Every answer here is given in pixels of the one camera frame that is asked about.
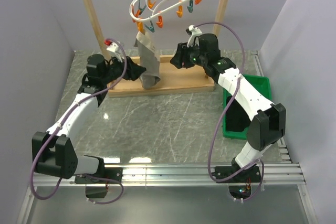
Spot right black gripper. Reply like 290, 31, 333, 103
170, 41, 208, 69

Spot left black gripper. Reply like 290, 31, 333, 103
102, 53, 146, 84

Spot taupe underwear beige waistband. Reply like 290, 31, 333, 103
134, 31, 161, 89

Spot yellow clip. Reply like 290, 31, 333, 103
136, 22, 145, 34
147, 0, 156, 9
176, 5, 183, 18

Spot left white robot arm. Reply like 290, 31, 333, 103
32, 54, 146, 183

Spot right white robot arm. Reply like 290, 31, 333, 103
170, 33, 286, 183

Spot teal clip front left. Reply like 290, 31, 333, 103
145, 21, 155, 33

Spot teal clip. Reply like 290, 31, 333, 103
145, 21, 155, 33
187, 0, 194, 13
138, 0, 146, 15

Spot teal clip front right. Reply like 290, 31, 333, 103
187, 0, 194, 13

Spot teal clip back left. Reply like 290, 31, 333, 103
138, 0, 146, 15

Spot black garment in bin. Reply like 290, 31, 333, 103
225, 100, 251, 132

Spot green plastic bin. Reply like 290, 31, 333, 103
223, 74, 272, 140

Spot wooden hanging rack frame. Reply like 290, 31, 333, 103
83, 0, 228, 97

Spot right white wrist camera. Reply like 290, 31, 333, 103
186, 25, 203, 47

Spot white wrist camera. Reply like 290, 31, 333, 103
186, 25, 203, 47
104, 39, 123, 61

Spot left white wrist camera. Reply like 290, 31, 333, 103
104, 39, 123, 61

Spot aluminium mounting rail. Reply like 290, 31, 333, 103
17, 163, 318, 223

